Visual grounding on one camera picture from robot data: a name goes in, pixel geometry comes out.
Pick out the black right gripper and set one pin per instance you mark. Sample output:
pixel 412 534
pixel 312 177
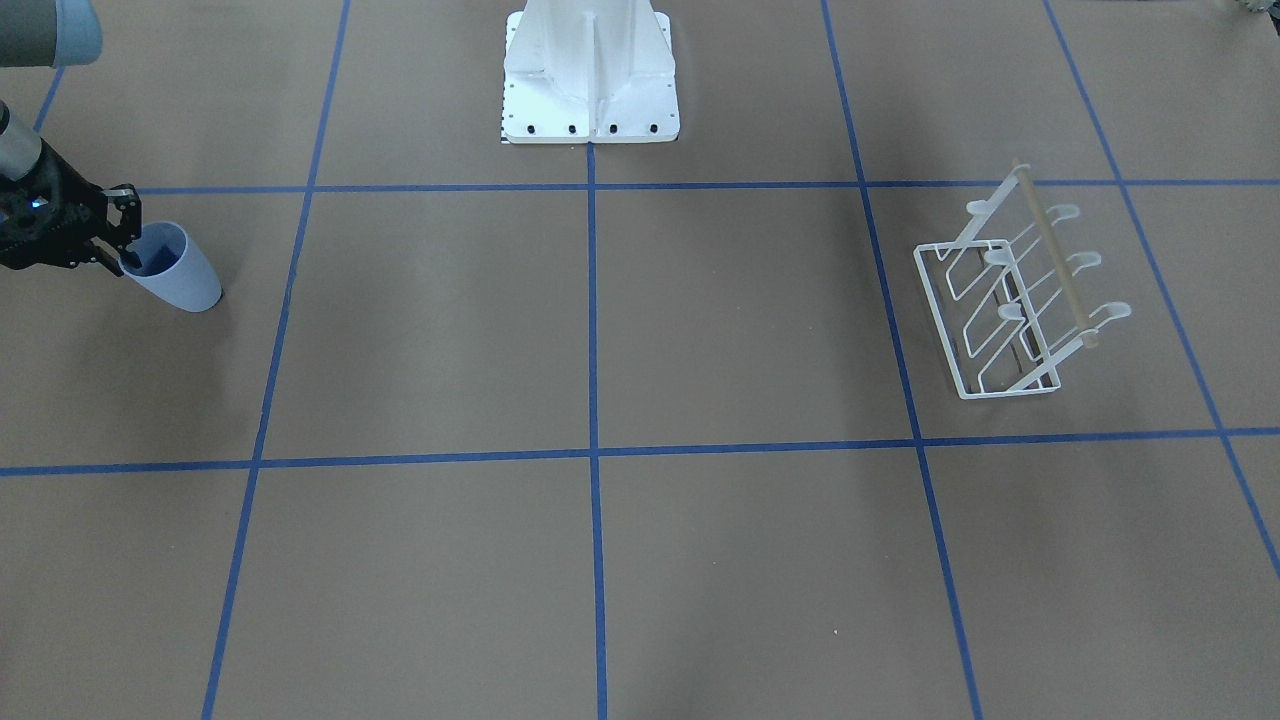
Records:
pixel 66 213

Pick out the light blue plastic cup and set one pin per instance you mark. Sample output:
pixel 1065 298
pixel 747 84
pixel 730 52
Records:
pixel 170 265

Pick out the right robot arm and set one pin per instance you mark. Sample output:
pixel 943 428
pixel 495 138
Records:
pixel 54 34

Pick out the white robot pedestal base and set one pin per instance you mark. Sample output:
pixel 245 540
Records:
pixel 589 72

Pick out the white wire cup holder rack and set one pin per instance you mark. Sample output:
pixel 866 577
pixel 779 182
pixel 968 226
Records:
pixel 1004 294

